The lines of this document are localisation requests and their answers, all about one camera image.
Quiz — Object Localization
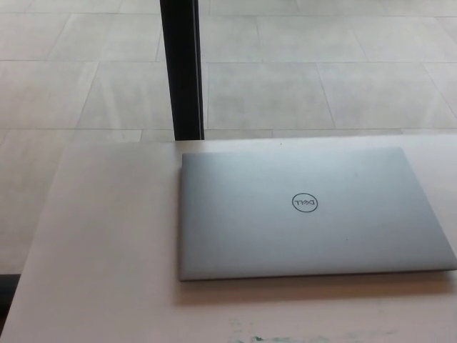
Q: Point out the silver Dell laptop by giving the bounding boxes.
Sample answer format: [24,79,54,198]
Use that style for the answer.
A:
[179,146,457,282]

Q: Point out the black vertical post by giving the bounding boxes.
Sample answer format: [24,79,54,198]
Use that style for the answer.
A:
[159,0,206,141]

